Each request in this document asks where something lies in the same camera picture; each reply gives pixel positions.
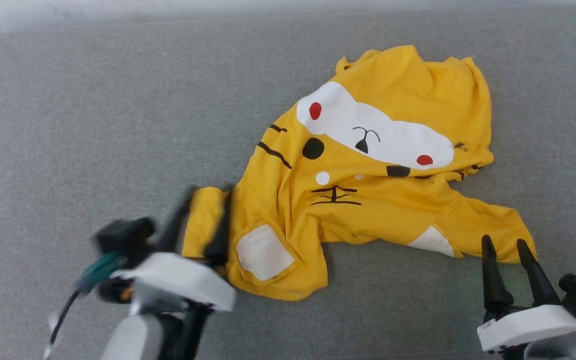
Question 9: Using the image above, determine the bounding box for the teal left camera connector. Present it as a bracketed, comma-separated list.
[75, 251, 128, 296]

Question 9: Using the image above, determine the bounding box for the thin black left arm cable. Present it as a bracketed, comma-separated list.
[43, 289, 83, 360]

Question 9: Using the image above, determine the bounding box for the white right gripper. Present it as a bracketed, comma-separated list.
[476, 234, 576, 354]

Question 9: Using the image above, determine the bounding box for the yellow tiger print garment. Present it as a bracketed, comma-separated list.
[181, 44, 538, 302]

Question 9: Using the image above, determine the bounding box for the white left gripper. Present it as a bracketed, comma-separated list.
[112, 185, 237, 314]

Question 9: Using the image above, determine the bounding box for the grey fabric sofa cushion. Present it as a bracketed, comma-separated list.
[0, 4, 576, 360]

